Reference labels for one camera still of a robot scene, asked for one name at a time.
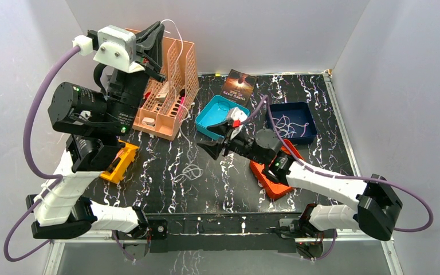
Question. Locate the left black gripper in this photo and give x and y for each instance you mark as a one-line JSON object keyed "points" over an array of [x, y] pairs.
{"points": [[144, 63]]}

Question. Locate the navy blue square tray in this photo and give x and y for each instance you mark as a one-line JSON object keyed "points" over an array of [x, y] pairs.
{"points": [[293, 121]]}

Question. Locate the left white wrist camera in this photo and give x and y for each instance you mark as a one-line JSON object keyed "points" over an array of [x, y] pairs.
{"points": [[117, 48]]}

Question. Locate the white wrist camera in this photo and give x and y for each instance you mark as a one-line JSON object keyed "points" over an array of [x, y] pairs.
{"points": [[236, 116], [117, 48]]}

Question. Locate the pink marker in organizer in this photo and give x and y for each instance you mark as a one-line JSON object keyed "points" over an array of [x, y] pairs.
{"points": [[181, 104]]}

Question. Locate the dark book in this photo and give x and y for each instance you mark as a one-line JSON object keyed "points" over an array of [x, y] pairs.
{"points": [[238, 87]]}

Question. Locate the pink plastic file organizer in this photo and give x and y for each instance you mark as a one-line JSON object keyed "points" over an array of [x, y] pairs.
{"points": [[180, 66]]}

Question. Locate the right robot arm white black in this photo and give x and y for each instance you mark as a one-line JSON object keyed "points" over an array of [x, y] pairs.
{"points": [[368, 205]]}

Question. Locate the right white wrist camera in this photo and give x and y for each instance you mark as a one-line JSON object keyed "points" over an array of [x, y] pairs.
{"points": [[236, 116]]}

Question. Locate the white box in organizer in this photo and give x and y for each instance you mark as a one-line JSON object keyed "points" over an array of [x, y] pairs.
{"points": [[163, 93]]}

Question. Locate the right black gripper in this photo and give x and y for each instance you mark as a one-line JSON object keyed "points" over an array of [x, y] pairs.
{"points": [[212, 148]]}

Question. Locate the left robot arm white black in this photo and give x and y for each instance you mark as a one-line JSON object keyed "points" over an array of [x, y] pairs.
{"points": [[61, 211]]}

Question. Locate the teal square tray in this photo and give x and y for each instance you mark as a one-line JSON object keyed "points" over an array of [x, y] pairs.
{"points": [[215, 112]]}

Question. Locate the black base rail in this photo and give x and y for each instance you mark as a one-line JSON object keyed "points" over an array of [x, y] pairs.
{"points": [[219, 231]]}

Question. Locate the aluminium frame rail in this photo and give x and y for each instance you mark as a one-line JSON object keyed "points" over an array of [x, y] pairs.
{"points": [[388, 247]]}

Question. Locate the yellow small bin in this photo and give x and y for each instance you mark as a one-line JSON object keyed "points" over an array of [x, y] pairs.
{"points": [[124, 158]]}

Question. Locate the orange square tray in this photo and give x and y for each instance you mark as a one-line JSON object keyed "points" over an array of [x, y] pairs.
{"points": [[274, 191]]}

